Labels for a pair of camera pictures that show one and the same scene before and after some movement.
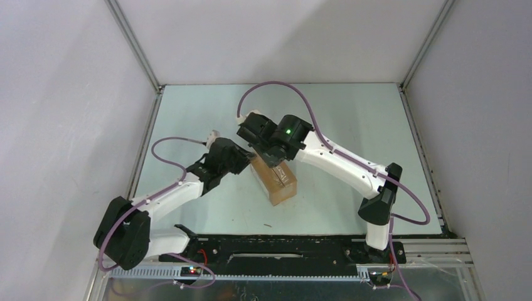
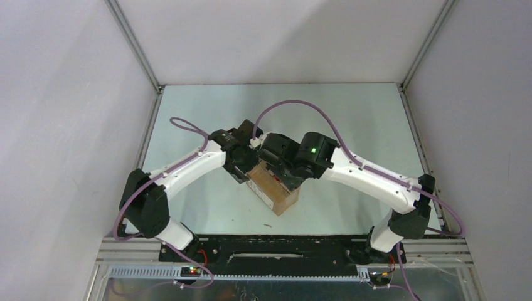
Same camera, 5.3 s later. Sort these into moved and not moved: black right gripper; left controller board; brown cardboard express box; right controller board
Moved: black right gripper; brown cardboard express box
Not moved: right controller board; left controller board
